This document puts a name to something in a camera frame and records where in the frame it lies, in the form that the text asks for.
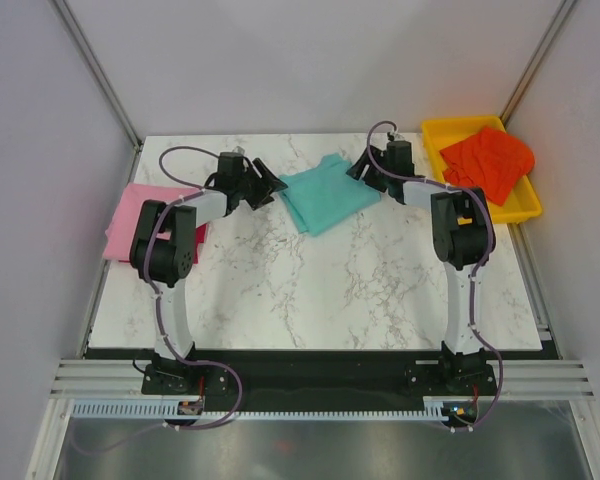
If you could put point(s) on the aluminium frame rail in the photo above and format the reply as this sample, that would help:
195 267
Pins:
523 380

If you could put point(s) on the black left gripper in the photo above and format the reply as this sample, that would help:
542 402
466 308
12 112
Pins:
264 190

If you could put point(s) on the orange t shirt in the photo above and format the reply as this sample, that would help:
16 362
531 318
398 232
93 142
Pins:
491 159

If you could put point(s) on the left aluminium corner post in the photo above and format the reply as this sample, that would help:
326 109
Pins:
87 54

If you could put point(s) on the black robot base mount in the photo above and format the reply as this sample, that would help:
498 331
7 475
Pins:
318 380

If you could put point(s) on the teal t shirt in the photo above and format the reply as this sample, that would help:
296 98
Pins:
320 198

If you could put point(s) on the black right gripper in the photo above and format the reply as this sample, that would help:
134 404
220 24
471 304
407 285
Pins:
356 170

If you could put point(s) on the white slotted cable duct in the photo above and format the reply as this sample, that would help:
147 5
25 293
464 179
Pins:
173 410

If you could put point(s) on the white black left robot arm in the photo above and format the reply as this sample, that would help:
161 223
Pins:
164 244

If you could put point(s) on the aluminium corner post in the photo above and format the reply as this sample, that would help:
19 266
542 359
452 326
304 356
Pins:
548 40
87 54

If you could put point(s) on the right aluminium corner post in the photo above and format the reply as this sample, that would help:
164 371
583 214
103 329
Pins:
548 40

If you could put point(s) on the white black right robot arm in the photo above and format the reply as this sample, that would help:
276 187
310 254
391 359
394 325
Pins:
463 239

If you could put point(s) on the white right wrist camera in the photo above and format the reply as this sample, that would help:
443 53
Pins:
395 136

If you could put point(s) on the crimson folded t shirt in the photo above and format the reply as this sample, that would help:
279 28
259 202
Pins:
200 238

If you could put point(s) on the pink folded t shirt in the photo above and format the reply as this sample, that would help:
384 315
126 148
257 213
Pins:
121 230

